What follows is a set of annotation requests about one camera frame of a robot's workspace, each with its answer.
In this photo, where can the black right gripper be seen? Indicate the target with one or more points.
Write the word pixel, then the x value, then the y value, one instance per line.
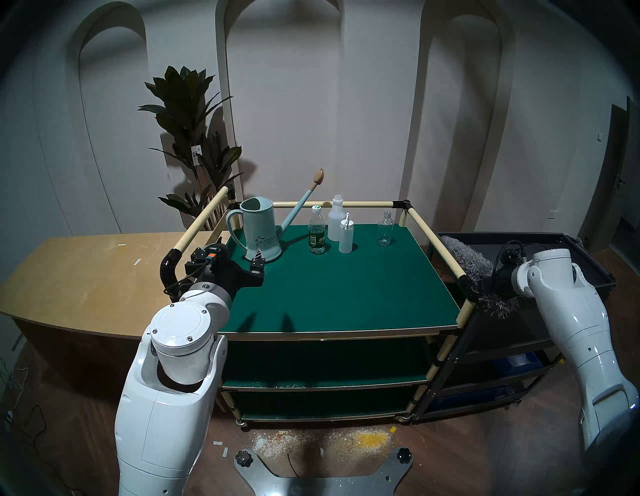
pixel 502 287

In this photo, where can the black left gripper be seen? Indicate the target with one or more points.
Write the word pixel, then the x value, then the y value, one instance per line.
pixel 230 277

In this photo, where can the grey fluffy duster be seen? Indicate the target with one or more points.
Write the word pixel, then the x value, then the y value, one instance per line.
pixel 470 260

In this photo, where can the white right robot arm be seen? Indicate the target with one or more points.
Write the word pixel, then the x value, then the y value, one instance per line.
pixel 580 320

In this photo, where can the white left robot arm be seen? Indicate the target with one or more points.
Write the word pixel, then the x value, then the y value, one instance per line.
pixel 160 440

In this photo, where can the green shelf cart beige rails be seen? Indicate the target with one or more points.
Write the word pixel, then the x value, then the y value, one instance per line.
pixel 340 290

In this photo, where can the teal watering can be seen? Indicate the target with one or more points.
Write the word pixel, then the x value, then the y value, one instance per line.
pixel 260 235

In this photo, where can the black utility cart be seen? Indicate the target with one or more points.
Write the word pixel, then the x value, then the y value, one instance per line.
pixel 545 245

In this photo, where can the clear water bottle green label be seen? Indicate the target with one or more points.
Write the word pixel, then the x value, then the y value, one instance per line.
pixel 317 235

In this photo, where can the blue storage box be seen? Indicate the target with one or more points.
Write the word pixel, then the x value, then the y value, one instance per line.
pixel 520 362

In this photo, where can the white opaque plastic bottle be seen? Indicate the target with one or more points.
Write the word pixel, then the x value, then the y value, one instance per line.
pixel 336 222

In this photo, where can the translucent squeeze bottle with cap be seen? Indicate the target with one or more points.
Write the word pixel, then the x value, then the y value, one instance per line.
pixel 346 237

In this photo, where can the white plant label tag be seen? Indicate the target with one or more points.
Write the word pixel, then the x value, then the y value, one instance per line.
pixel 196 151

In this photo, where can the small clear glass bottle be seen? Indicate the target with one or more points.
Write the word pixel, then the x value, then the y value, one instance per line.
pixel 385 232

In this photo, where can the dark door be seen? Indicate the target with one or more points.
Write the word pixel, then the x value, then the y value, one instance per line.
pixel 607 190

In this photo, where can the light wooden table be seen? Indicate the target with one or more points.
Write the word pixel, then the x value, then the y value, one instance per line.
pixel 90 285

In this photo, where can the dark green leafy plant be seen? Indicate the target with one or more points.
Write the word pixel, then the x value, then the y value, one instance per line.
pixel 185 100

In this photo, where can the black base knob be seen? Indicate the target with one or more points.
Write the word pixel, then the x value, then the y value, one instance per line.
pixel 244 458
pixel 403 455

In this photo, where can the spilled powder on floor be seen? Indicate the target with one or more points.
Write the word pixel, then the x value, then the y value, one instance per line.
pixel 372 440

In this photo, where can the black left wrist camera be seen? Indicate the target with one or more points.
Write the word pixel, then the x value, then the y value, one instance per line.
pixel 205 257

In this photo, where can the grey metal robot base plate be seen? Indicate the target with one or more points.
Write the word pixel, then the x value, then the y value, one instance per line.
pixel 320 485

